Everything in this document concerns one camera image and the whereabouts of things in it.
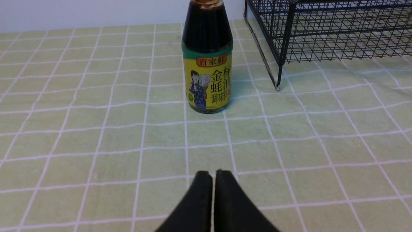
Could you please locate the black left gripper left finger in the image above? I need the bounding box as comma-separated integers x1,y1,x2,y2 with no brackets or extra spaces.
156,171,213,232

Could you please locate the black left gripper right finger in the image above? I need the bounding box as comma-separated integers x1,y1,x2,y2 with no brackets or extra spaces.
214,170,279,232

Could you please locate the oyster sauce bottle yellow label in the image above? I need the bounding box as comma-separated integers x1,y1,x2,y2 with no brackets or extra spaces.
182,0,233,114

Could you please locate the green checkered tablecloth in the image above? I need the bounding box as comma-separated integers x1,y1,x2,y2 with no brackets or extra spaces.
0,20,412,232

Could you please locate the black wire mesh shelf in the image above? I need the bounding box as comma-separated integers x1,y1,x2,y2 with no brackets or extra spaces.
243,0,412,91

